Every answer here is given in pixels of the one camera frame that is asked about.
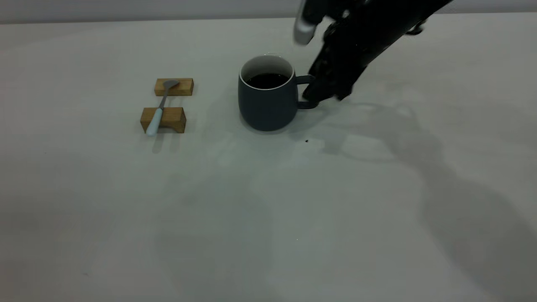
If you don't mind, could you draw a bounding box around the dark grey ceramic mug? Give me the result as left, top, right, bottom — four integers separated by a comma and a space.
238, 55, 320, 132

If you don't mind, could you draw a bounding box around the spoon with pale blue handle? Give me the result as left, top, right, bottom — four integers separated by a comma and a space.
146, 80, 180, 137

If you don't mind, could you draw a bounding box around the dark coffee liquid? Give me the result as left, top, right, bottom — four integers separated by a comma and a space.
245, 73, 290, 89

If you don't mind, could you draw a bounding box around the flat rectangular wooden block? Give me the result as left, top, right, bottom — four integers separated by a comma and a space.
154, 78, 194, 97

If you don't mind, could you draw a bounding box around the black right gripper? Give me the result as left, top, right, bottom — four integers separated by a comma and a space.
302, 13, 400, 103

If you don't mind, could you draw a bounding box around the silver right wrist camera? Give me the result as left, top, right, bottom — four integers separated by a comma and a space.
294, 0, 332, 45

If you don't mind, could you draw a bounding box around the arched wooden block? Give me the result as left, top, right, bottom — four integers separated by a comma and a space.
140, 107, 187, 134

